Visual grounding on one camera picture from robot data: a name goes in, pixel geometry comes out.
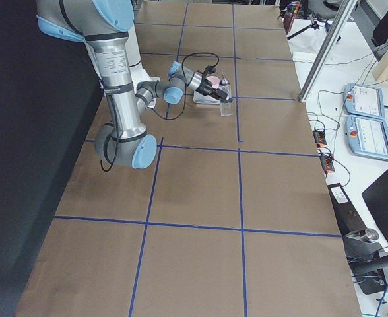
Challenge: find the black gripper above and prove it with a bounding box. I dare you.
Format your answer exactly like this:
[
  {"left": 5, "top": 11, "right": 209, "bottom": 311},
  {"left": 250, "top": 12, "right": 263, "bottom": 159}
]
[{"left": 195, "top": 77, "right": 233, "bottom": 102}]

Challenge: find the clear glass sauce bottle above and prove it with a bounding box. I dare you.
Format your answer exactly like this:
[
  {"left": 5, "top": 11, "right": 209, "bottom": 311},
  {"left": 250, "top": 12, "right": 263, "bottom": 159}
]
[{"left": 218, "top": 71, "right": 234, "bottom": 116}]

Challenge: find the pink paper cup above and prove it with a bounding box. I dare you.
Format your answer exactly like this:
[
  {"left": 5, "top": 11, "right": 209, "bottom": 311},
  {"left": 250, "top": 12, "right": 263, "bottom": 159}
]
[{"left": 206, "top": 75, "right": 220, "bottom": 96}]

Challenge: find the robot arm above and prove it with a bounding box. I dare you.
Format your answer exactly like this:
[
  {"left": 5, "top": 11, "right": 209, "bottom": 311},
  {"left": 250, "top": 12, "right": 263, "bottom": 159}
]
[{"left": 37, "top": 1, "right": 232, "bottom": 169}]

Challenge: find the silver digital kitchen scale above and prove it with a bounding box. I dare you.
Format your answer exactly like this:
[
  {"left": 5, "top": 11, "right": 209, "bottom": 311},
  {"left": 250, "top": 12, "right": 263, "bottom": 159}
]
[{"left": 193, "top": 91, "right": 220, "bottom": 104}]

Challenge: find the black tripod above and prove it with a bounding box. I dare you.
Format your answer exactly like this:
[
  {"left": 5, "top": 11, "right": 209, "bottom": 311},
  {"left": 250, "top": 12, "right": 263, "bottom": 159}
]
[{"left": 287, "top": 19, "right": 328, "bottom": 40}]

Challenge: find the orange connector block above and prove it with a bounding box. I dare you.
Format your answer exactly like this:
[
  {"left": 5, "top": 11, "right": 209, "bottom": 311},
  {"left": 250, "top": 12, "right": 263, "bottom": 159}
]
[{"left": 312, "top": 129, "right": 335, "bottom": 175}]

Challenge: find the upper teach pendant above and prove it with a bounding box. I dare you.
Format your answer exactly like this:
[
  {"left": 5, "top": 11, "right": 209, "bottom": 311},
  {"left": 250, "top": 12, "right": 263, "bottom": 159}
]
[{"left": 344, "top": 83, "right": 385, "bottom": 119}]

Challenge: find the teach pendant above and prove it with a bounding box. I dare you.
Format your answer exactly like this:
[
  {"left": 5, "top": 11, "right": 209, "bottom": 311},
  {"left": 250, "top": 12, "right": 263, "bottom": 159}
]
[
  {"left": 346, "top": 115, "right": 388, "bottom": 161},
  {"left": 344, "top": 83, "right": 385, "bottom": 119}
]

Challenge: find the lower teach pendant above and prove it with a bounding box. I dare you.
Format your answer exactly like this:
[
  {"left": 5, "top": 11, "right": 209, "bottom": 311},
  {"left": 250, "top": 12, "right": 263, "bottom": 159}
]
[{"left": 346, "top": 115, "right": 388, "bottom": 161}]

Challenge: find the black box with label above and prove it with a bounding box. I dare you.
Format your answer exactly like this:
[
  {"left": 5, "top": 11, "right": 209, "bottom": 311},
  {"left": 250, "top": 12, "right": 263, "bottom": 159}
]
[{"left": 327, "top": 183, "right": 367, "bottom": 236}]

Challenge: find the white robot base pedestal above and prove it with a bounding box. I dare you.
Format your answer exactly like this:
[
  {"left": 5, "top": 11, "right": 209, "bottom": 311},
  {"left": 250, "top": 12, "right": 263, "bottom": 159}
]
[{"left": 125, "top": 26, "right": 159, "bottom": 89}]

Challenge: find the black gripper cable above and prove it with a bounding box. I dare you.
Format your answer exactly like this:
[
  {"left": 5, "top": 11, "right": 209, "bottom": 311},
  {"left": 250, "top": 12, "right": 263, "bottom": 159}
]
[{"left": 100, "top": 52, "right": 220, "bottom": 172}]

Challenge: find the aluminium frame post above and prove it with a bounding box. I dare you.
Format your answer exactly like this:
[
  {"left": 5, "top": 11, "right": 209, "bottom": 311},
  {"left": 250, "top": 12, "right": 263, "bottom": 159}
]
[{"left": 298, "top": 0, "right": 358, "bottom": 102}]

